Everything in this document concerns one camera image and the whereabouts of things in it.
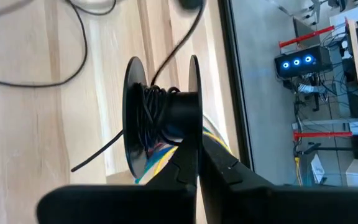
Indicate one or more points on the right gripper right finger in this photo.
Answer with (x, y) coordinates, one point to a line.
(219, 174)

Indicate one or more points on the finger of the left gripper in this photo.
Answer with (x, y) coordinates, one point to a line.
(191, 3)

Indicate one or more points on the black computer with blue lights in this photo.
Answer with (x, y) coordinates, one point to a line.
(303, 62)

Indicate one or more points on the red stand leg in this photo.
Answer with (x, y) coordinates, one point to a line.
(306, 35)
(322, 134)

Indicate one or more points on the black plastic spool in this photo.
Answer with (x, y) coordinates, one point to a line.
(179, 109)

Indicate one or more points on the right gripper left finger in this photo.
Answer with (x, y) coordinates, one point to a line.
(185, 168)

